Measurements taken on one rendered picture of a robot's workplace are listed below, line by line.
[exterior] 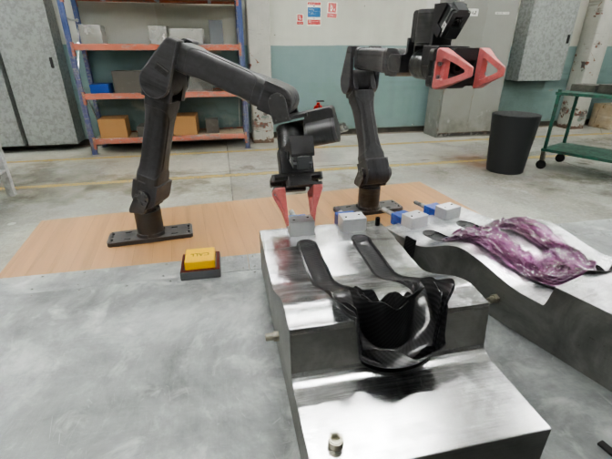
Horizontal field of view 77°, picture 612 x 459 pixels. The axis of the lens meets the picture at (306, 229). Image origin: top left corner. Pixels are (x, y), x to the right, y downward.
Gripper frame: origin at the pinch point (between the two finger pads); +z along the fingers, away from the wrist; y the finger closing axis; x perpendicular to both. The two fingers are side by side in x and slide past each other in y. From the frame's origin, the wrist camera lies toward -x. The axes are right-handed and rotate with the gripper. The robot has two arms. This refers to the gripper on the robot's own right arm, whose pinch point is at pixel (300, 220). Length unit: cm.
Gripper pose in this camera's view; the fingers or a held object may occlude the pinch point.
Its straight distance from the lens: 78.1
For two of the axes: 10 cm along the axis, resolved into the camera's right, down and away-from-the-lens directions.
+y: 9.8, -1.0, 1.8
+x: -1.7, 1.0, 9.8
